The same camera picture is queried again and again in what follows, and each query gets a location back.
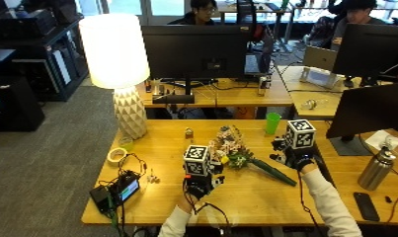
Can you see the person's left hand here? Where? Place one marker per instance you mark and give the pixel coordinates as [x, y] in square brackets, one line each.
[200, 187]

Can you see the black monitor on black stand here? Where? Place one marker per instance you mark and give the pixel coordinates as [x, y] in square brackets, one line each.
[194, 51]

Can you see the black smartphone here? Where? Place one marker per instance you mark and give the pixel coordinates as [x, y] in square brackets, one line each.
[367, 206]

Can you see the black device with lit screen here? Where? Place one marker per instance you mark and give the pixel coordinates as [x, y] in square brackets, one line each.
[127, 190]

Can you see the roll of white tape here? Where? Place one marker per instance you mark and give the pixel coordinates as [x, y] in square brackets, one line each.
[117, 155]

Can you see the black monitor beside laptop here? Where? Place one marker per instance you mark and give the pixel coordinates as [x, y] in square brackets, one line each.
[374, 49]

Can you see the green plastic cup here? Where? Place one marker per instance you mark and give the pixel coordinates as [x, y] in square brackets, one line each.
[272, 123]

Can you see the white box device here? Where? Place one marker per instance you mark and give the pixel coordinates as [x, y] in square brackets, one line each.
[319, 77]

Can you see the steel water bottle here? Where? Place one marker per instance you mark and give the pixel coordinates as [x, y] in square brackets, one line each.
[378, 168]

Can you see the right glove white marker cube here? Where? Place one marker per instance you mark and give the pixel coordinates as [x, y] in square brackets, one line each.
[300, 133]

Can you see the flower bouquet with green stems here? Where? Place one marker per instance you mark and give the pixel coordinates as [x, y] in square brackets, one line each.
[234, 148]

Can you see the glove white marker cube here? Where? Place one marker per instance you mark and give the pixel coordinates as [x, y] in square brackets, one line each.
[196, 160]
[300, 133]

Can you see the silver laptop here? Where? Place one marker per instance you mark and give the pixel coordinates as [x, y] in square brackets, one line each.
[319, 58]

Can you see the small black clip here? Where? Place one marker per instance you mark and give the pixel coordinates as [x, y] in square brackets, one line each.
[388, 199]

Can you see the white table lamp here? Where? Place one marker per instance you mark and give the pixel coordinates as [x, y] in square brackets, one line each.
[115, 56]

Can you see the black monitor with grey stand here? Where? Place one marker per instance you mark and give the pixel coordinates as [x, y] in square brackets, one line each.
[368, 110]

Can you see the black shelf unit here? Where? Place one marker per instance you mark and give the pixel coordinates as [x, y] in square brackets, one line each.
[46, 52]

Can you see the black office chair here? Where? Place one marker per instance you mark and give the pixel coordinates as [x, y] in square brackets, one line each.
[247, 19]

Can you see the clear plastic bottle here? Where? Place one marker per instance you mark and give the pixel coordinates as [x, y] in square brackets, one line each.
[312, 104]

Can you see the person's right hand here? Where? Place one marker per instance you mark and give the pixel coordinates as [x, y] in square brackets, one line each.
[300, 159]

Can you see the small clear glass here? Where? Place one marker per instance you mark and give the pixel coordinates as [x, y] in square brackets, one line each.
[126, 142]

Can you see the white paper sheet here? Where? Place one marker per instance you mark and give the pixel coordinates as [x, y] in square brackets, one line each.
[383, 140]

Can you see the left glove white marker cube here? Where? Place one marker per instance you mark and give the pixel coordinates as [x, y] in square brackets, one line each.
[196, 160]

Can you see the black cabinet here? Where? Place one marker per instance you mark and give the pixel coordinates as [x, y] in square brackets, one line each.
[15, 102]

